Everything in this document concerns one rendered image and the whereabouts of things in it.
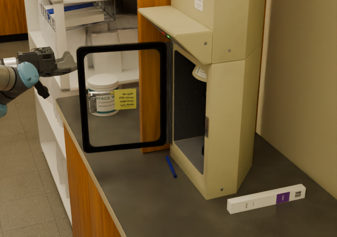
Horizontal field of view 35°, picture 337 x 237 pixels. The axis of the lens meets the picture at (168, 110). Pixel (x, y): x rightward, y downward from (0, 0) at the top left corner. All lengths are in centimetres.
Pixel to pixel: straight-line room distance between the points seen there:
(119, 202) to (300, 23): 86
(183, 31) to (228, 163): 47
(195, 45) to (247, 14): 18
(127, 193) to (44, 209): 168
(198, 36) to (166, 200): 57
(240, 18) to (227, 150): 43
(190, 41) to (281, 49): 60
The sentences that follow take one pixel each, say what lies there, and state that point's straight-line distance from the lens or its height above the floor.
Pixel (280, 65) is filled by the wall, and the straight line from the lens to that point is 207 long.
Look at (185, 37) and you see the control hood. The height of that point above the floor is 150.
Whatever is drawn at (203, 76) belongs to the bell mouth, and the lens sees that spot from 170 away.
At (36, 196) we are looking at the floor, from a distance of 359.
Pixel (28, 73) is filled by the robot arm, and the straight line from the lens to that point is 164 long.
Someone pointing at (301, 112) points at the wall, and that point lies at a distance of 199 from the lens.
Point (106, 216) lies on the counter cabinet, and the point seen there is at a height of 77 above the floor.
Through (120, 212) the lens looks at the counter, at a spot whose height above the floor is 94.
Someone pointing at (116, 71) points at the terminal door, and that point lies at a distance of 185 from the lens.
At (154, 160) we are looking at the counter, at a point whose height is 94.
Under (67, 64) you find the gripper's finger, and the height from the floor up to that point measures 133.
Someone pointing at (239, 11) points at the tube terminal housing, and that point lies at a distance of 157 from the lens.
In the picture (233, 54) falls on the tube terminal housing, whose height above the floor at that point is 143.
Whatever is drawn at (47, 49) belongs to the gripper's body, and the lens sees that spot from 182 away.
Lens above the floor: 194
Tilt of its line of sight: 25 degrees down
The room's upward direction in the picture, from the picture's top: straight up
